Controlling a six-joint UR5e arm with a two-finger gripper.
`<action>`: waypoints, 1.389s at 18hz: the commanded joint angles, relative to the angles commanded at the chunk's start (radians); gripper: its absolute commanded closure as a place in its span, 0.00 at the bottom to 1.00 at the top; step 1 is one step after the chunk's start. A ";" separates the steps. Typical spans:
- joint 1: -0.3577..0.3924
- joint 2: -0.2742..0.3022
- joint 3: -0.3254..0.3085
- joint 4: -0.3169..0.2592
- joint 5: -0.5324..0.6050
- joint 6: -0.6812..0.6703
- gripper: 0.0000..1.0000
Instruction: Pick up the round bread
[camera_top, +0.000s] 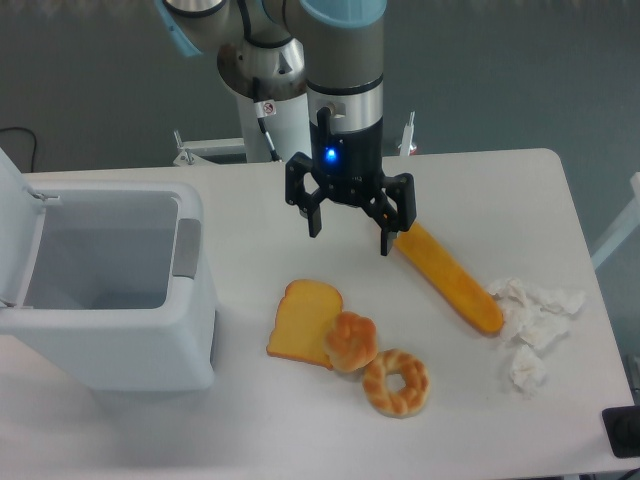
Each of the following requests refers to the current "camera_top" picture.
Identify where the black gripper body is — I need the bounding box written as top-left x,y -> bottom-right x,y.
310,107 -> 384,208

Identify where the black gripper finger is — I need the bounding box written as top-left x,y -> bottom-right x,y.
358,173 -> 417,256
285,152 -> 328,238

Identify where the braided ring round bread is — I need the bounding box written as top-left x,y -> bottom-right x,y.
362,349 -> 431,418

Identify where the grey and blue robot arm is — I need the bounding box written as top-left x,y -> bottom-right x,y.
156,1 -> 416,253

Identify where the long baguette bread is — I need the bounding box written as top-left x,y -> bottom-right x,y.
395,222 -> 504,335

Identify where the knotted bun bread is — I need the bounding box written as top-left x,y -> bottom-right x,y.
323,311 -> 379,373

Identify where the toast slice bread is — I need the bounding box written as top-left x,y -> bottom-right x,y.
266,279 -> 343,370

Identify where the large crumpled white tissue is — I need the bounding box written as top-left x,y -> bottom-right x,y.
486,277 -> 586,352

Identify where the small crumpled white tissue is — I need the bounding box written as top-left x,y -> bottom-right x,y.
509,345 -> 547,398

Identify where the white open trash bin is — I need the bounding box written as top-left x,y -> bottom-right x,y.
1,157 -> 216,391

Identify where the black device at table edge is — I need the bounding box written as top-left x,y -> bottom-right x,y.
601,405 -> 640,458

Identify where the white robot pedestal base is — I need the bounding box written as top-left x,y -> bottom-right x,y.
171,94 -> 421,167

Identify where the white frame post right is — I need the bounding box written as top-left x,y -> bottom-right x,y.
591,172 -> 639,270

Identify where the black floor cable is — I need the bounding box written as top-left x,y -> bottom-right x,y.
0,126 -> 39,166

